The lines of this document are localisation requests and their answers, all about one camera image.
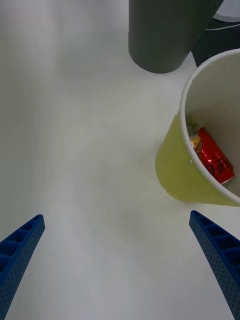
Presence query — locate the yellow-green plastic waste bin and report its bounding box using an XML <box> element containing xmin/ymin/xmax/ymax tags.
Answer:
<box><xmin>154</xmin><ymin>48</ymin><xmax>240</xmax><ymax>207</ymax></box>

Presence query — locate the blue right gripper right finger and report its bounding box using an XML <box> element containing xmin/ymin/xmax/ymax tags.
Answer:
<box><xmin>188</xmin><ymin>210</ymin><xmax>240</xmax><ymax>320</ymax></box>

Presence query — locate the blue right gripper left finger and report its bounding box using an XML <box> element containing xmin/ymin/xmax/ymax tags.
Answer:
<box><xmin>0</xmin><ymin>214</ymin><xmax>46</xmax><ymax>320</ymax></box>

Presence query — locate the gold-topped red drink can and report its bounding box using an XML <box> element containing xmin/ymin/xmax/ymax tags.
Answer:
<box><xmin>189</xmin><ymin>126</ymin><xmax>236</xmax><ymax>185</ymax></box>

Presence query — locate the grey plastic waste bin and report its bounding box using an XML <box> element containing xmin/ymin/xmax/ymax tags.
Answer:
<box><xmin>128</xmin><ymin>0</ymin><xmax>225</xmax><ymax>74</ymax></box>

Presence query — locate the white power strip cable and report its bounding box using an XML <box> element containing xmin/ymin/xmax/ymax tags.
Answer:
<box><xmin>205</xmin><ymin>22</ymin><xmax>240</xmax><ymax>32</ymax></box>

